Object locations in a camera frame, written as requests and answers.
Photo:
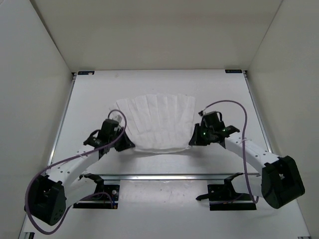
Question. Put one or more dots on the left dark corner label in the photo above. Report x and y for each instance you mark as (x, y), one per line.
(86, 73)

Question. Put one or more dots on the aluminium table edge rail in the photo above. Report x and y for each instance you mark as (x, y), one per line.
(162, 177)

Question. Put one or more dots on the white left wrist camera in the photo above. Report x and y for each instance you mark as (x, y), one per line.
(118, 117)

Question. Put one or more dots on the white pleated skirt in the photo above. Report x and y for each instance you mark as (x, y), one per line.
(158, 123)

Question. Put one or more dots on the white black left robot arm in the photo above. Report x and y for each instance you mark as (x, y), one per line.
(55, 189)

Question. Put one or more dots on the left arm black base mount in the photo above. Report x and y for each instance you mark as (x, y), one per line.
(105, 195)

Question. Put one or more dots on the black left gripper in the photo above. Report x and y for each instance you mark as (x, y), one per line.
(126, 144)

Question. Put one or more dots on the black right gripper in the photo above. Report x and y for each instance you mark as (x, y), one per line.
(196, 140)

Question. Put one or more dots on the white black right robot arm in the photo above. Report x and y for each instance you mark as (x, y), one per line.
(279, 181)

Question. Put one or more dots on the right dark corner label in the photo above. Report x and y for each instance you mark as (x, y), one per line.
(233, 71)

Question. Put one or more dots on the dark corner label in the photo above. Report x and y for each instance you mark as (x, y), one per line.
(86, 73)
(233, 71)

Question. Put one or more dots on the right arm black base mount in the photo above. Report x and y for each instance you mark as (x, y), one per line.
(222, 197)

